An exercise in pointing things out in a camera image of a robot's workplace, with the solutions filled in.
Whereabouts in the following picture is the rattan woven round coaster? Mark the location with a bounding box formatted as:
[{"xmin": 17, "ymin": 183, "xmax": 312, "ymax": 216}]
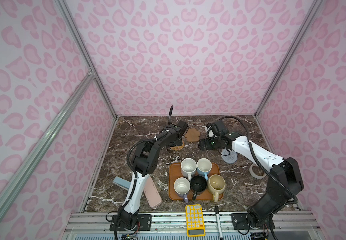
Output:
[{"xmin": 170, "ymin": 145, "xmax": 185, "ymax": 151}]

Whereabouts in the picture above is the grey knitted round coaster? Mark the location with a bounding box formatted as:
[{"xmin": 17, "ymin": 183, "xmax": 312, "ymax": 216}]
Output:
[{"xmin": 221, "ymin": 149, "xmax": 238, "ymax": 164}]

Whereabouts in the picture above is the cork paw-shaped coaster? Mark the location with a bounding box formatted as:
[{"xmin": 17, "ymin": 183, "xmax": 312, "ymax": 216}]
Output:
[{"xmin": 185, "ymin": 129, "xmax": 201, "ymax": 143}]

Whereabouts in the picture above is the light blue mug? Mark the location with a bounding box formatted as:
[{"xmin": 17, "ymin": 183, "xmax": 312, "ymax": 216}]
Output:
[{"xmin": 197, "ymin": 158, "xmax": 213, "ymax": 181}]

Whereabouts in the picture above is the white speckled mug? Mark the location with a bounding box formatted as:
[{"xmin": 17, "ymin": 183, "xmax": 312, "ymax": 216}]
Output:
[{"xmin": 181, "ymin": 158, "xmax": 197, "ymax": 181}]

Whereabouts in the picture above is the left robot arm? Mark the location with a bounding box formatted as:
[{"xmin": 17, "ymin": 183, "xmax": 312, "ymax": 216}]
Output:
[{"xmin": 118, "ymin": 121, "xmax": 188, "ymax": 229}]

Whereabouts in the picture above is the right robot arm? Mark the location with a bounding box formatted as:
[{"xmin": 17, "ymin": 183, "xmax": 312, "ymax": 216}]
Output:
[{"xmin": 199, "ymin": 134, "xmax": 304, "ymax": 229}]

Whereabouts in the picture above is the orange rectangular tray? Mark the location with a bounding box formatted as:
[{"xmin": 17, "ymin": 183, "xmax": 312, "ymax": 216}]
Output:
[{"xmin": 168, "ymin": 162, "xmax": 224, "ymax": 202}]

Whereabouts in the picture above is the beige ceramic mug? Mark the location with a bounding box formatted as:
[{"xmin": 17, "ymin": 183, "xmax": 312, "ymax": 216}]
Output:
[{"xmin": 207, "ymin": 175, "xmax": 226, "ymax": 203}]

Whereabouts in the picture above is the masking tape roll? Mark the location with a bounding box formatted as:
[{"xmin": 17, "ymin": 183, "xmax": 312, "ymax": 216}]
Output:
[{"xmin": 249, "ymin": 164, "xmax": 266, "ymax": 180}]

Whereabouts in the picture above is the black mug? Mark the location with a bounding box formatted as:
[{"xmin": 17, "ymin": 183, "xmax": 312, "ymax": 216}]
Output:
[{"xmin": 190, "ymin": 175, "xmax": 207, "ymax": 201}]

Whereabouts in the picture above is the pink pencil case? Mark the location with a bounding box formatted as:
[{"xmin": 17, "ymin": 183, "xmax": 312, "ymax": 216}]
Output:
[{"xmin": 144, "ymin": 177, "xmax": 163, "ymax": 209}]

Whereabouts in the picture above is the blue-grey stapler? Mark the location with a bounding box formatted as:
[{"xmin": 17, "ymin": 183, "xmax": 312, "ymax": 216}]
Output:
[{"xmin": 113, "ymin": 177, "xmax": 131, "ymax": 191}]

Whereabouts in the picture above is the black marker pen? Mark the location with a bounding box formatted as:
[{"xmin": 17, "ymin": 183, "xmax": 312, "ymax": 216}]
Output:
[{"xmin": 215, "ymin": 206, "xmax": 224, "ymax": 240}]

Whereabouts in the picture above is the yellow calculator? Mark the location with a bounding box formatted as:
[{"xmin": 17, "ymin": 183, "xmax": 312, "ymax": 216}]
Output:
[{"xmin": 185, "ymin": 205, "xmax": 206, "ymax": 237}]

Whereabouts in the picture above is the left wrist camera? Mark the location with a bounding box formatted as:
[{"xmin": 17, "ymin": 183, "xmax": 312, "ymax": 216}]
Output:
[{"xmin": 176, "ymin": 121, "xmax": 189, "ymax": 138}]

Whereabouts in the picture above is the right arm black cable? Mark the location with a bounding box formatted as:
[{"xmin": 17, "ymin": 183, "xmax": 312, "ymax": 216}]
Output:
[{"xmin": 217, "ymin": 115, "xmax": 299, "ymax": 205}]

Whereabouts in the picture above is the white mug purple handle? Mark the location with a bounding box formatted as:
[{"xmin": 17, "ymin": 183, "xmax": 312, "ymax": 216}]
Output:
[{"xmin": 174, "ymin": 177, "xmax": 191, "ymax": 204}]

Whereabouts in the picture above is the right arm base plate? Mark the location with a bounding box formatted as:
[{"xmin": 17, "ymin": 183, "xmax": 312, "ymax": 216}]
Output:
[{"xmin": 231, "ymin": 213, "xmax": 275, "ymax": 231}]

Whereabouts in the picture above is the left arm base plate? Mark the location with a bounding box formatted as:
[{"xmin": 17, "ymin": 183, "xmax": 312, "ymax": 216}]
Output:
[{"xmin": 110, "ymin": 214, "xmax": 152, "ymax": 232}]

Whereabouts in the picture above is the aluminium front rail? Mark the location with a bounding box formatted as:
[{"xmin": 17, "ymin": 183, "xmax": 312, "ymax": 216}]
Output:
[{"xmin": 62, "ymin": 211, "xmax": 325, "ymax": 240}]

